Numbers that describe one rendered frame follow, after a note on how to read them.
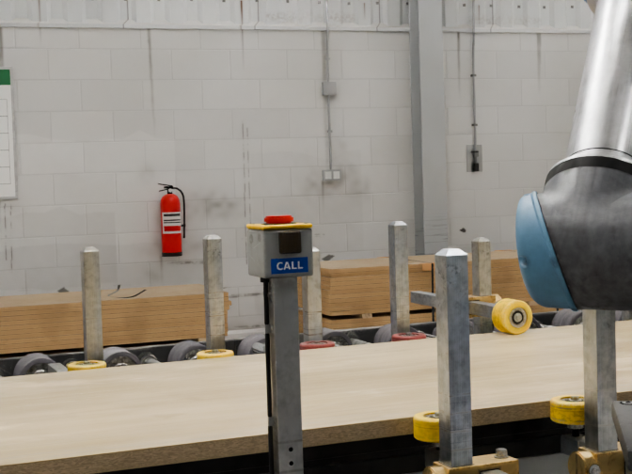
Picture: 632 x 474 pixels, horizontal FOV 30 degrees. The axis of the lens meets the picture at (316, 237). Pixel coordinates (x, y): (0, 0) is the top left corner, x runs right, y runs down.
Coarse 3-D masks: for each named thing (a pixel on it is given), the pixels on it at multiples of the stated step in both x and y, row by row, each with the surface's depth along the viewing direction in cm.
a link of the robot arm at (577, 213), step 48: (624, 0) 128; (624, 48) 124; (624, 96) 121; (576, 144) 120; (624, 144) 118; (576, 192) 114; (624, 192) 113; (528, 240) 114; (576, 240) 111; (624, 240) 109; (528, 288) 115; (576, 288) 112; (624, 288) 110
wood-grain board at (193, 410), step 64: (0, 384) 228; (64, 384) 225; (128, 384) 223; (192, 384) 221; (256, 384) 219; (320, 384) 217; (384, 384) 215; (512, 384) 211; (576, 384) 209; (0, 448) 172; (64, 448) 171; (128, 448) 170; (192, 448) 172; (256, 448) 176
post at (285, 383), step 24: (264, 288) 158; (288, 288) 157; (264, 312) 158; (288, 312) 157; (288, 336) 157; (288, 360) 158; (288, 384) 158; (288, 408) 158; (288, 432) 158; (288, 456) 158
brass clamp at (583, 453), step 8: (584, 448) 180; (576, 456) 178; (584, 456) 176; (592, 456) 177; (600, 456) 176; (608, 456) 177; (616, 456) 177; (568, 464) 180; (576, 464) 178; (584, 464) 176; (592, 464) 176; (600, 464) 176; (608, 464) 177; (616, 464) 177; (624, 464) 178; (576, 472) 178; (584, 472) 176; (592, 472) 175; (600, 472) 176; (608, 472) 177; (616, 472) 177; (624, 472) 178
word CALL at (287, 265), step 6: (288, 258) 155; (294, 258) 155; (300, 258) 156; (306, 258) 156; (276, 264) 155; (282, 264) 155; (288, 264) 155; (294, 264) 155; (300, 264) 156; (306, 264) 156; (276, 270) 155; (282, 270) 155; (288, 270) 155; (294, 270) 156; (300, 270) 156; (306, 270) 156
